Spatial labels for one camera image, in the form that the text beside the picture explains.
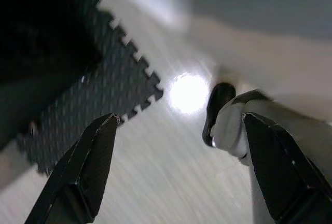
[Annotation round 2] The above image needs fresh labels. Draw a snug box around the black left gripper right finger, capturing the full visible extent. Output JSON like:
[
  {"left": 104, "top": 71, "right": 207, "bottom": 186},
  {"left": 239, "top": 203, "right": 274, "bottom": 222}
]
[{"left": 242, "top": 112, "right": 332, "bottom": 224}]

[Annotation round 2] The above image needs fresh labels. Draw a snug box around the robot left foot black sole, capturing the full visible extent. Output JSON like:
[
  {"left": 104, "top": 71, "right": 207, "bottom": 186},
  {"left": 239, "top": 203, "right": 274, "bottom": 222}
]
[{"left": 202, "top": 81, "right": 250, "bottom": 160}]

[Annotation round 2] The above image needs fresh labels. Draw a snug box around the black foam puzzle mat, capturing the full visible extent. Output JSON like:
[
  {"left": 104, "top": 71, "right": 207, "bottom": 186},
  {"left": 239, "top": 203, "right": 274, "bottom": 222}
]
[{"left": 0, "top": 0, "right": 165, "bottom": 177}]

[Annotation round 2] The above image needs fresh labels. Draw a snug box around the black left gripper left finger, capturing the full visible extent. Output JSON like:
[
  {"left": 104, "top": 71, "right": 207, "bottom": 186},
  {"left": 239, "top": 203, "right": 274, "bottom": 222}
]
[{"left": 24, "top": 113, "right": 119, "bottom": 224}]

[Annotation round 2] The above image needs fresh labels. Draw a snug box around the robot grey left leg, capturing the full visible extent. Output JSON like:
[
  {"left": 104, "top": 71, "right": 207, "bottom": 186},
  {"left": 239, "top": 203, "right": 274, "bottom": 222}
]
[{"left": 233, "top": 89, "right": 332, "bottom": 169}]

